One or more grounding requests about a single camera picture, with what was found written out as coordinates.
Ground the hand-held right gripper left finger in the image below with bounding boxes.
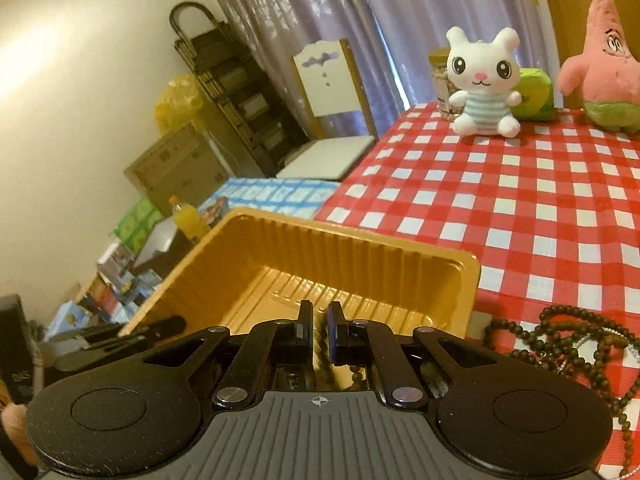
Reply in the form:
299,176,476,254
142,300,315,408

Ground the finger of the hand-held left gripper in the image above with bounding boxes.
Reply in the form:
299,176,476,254
75,316,188,345
47,332,153,377

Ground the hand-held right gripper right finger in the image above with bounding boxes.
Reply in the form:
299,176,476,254
326,301,496,408

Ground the orange plastic tray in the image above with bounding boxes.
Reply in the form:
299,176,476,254
117,207,482,393

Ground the white pearl necklace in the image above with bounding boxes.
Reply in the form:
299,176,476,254
550,326,640,376

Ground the person's left hand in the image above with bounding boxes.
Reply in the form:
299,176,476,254
0,380,37,466

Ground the pile of printed boxes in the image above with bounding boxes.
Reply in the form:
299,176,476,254
45,240,166,341

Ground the orange juice bottle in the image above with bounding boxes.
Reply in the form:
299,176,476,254
168,196,208,248

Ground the stack of green boxes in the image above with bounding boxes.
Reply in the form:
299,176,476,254
112,196,163,251

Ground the small printed packet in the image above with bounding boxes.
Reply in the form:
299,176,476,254
199,195,232,226

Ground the blue patterned cloth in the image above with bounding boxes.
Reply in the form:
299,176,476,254
197,176,341,221

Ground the brown cardboard box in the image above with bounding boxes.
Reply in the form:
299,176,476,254
124,122,228,218

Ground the yellow plastic bag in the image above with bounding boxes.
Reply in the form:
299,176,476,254
154,74,206,136

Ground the red checkered tablecloth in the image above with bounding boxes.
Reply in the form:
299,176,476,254
312,101,640,480

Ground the black folding rack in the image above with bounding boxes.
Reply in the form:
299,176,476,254
169,2,306,178

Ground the white wooden chair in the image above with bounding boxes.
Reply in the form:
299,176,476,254
275,38,378,183

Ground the white bunny plush toy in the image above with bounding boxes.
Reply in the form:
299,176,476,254
445,26,522,137

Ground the tall food jar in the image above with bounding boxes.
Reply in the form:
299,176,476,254
427,47,458,120

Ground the green tissue box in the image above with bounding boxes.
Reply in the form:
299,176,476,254
510,67,557,122

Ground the purple sheer curtain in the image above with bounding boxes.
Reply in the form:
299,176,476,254
197,0,556,141

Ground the pink starfish plush toy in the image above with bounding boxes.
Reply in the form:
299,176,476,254
556,0,640,134

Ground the brown wooden panel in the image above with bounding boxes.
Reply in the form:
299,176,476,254
532,0,640,63

